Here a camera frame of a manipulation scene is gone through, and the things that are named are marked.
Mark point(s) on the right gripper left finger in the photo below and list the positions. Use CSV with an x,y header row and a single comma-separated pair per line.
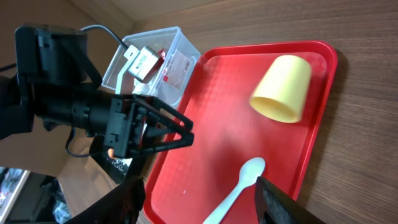
x,y
121,205

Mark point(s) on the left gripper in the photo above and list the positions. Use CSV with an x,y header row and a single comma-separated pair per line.
x,y
132,126

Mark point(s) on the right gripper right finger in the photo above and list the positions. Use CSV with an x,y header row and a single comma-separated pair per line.
x,y
273,206

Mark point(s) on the white rice pile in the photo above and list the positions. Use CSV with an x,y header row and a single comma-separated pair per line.
x,y
121,165

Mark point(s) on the white tissue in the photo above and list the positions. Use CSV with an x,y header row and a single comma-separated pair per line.
x,y
145,88

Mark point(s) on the red snack wrapper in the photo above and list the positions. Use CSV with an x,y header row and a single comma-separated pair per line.
x,y
162,53

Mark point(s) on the yellow cup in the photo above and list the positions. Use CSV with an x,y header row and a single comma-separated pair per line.
x,y
282,92

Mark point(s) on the orange carrot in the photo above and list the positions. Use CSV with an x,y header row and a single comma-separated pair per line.
x,y
111,153

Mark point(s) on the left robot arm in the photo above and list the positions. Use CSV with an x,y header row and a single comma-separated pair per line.
x,y
56,81

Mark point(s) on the black waste tray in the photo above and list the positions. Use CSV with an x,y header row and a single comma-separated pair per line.
x,y
102,159

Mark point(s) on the clear plastic waste bin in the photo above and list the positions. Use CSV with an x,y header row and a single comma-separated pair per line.
x,y
172,77

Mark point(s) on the white plastic spoon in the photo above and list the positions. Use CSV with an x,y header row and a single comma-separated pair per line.
x,y
248,174

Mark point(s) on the red serving tray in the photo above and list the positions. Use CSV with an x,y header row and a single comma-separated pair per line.
x,y
187,184

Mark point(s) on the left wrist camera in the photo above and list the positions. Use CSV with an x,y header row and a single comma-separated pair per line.
x,y
141,65

